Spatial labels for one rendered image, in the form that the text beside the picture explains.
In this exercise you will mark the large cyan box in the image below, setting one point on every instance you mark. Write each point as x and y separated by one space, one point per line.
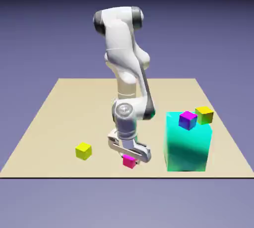
186 144

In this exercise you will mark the small pink cube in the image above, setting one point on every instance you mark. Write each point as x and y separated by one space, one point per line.
128 161

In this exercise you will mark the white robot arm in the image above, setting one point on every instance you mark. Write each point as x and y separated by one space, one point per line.
119 39

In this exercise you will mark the small purple cube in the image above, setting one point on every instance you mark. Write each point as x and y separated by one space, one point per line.
187 120

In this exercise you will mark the small yellow cube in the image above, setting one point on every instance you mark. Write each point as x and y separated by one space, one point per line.
83 151
205 114

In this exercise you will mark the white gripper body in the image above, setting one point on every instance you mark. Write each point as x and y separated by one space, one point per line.
137 151

